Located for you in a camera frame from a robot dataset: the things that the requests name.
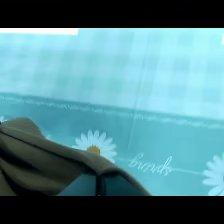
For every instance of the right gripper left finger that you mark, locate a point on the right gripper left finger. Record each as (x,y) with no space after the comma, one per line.
(81,186)

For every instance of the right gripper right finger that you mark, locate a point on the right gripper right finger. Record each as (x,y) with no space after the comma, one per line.
(115,187)

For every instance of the brown garment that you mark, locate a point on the brown garment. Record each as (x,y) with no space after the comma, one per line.
(36,160)

